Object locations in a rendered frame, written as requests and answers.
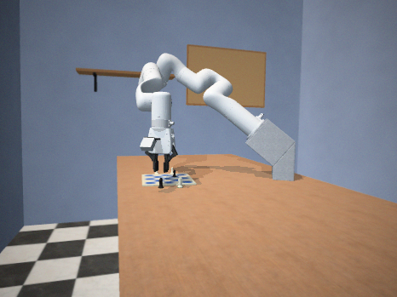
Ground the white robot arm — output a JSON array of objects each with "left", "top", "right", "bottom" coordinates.
[{"left": 135, "top": 54, "right": 264, "bottom": 140}]

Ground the blue and cream chessboard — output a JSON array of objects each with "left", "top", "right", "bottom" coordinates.
[{"left": 142, "top": 174, "right": 196, "bottom": 186}]

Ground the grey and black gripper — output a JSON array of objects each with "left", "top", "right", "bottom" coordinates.
[{"left": 145, "top": 127, "right": 178, "bottom": 173}]

